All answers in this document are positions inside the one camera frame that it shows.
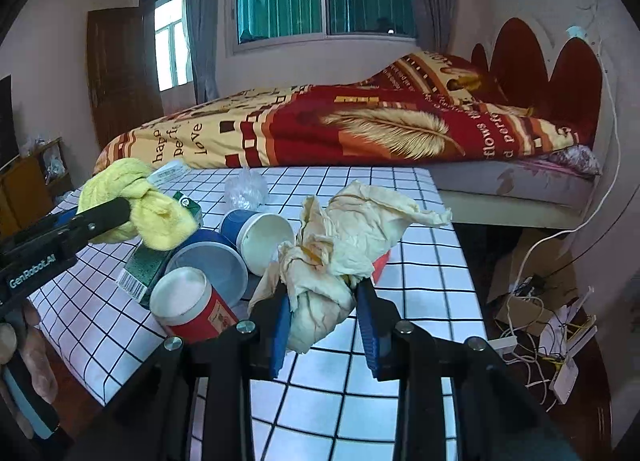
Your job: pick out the floral pillow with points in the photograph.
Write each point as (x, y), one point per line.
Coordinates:
(575, 159)

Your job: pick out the crumpled clear plastic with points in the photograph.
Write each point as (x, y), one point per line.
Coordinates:
(245, 191)

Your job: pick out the cardboard box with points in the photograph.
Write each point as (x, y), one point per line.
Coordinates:
(520, 266)

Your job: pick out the wooden cabinet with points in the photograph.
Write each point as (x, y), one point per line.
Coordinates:
(30, 181)

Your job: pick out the yellow cloth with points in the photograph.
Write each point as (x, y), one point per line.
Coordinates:
(155, 221)

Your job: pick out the red packet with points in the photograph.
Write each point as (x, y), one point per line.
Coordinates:
(382, 263)

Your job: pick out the beige paper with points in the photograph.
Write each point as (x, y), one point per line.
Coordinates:
(350, 231)

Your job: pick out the green carton box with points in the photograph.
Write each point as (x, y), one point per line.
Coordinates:
(145, 266)

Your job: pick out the printed blanket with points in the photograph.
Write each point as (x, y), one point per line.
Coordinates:
(350, 126)

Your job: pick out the white power strip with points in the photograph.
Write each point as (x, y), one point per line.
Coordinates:
(502, 342)

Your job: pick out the red padded headboard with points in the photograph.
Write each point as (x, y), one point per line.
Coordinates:
(520, 61)

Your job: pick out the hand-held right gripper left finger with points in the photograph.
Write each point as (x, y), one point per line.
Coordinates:
(279, 341)

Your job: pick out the grey mattress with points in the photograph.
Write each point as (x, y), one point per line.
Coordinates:
(520, 181)

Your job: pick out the checked tablecloth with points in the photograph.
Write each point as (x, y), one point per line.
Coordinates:
(425, 291)

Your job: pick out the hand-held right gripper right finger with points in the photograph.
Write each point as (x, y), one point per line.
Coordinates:
(372, 341)

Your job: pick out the dark television screen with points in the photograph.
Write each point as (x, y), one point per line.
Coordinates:
(7, 121)

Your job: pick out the blue paper cup white rim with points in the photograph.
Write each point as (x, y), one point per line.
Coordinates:
(265, 241)

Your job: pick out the brown wooden door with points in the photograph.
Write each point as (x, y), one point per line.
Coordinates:
(120, 81)

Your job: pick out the person's left hand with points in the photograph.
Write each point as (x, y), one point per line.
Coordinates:
(39, 356)

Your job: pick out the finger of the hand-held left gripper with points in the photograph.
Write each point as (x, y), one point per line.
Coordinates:
(102, 216)
(62, 217)

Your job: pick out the white router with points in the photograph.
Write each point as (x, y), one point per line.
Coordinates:
(564, 378)

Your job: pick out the red paper cup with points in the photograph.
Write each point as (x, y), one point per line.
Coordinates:
(210, 316)

